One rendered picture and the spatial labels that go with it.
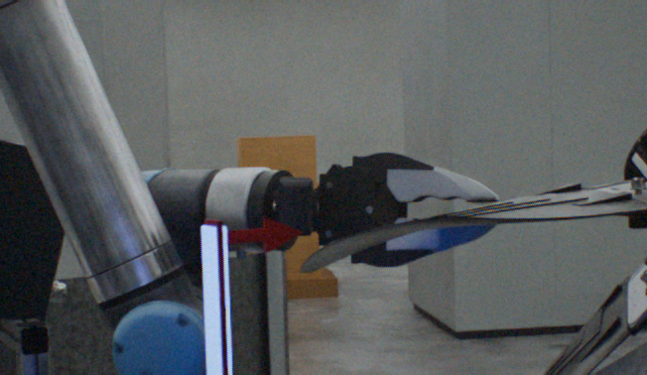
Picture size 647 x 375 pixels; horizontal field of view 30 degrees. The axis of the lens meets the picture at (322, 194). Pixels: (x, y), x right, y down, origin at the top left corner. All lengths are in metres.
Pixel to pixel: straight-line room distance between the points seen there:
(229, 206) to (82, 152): 0.15
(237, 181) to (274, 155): 7.88
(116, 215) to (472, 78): 6.11
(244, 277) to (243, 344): 0.17
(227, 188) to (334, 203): 0.10
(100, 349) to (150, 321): 1.76
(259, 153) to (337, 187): 7.91
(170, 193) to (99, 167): 0.13
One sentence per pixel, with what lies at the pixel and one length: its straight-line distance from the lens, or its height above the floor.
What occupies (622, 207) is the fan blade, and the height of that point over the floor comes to 1.19.
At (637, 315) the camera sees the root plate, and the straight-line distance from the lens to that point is 1.02.
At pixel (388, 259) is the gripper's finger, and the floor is 1.14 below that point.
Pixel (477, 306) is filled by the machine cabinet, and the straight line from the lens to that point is 7.07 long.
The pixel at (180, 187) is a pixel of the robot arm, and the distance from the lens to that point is 1.06.
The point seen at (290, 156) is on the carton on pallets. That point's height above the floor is 1.08.
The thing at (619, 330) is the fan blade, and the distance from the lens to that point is 1.02.
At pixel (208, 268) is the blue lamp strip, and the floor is 1.16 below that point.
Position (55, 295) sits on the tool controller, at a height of 1.07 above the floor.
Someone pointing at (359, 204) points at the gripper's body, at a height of 1.19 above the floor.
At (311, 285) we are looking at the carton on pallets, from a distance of 9.00.
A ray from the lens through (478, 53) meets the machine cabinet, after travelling 7.02.
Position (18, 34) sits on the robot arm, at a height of 1.33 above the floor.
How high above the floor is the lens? 1.25
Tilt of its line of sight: 3 degrees down
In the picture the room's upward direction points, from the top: 2 degrees counter-clockwise
